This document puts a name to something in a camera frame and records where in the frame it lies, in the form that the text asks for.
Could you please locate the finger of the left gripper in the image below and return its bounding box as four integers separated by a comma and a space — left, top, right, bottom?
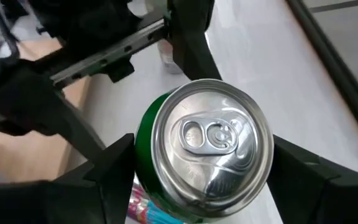
165, 0, 223, 82
0, 58, 107, 164

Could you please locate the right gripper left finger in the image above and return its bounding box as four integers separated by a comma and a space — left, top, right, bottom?
0, 133, 135, 224

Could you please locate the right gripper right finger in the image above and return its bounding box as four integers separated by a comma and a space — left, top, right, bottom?
266, 134, 358, 224

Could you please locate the blue silver Red Bull can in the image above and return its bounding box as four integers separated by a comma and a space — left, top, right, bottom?
126, 182, 183, 224

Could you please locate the green lemon-lime soda can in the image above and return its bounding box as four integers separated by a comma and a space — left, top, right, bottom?
134, 78, 275, 224

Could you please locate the wooden shelf with black frame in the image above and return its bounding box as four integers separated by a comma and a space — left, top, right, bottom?
0, 37, 91, 184

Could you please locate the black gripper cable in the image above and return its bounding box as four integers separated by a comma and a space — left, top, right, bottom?
0, 0, 21, 59

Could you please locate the black table frame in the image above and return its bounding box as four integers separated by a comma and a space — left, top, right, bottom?
284, 0, 358, 150

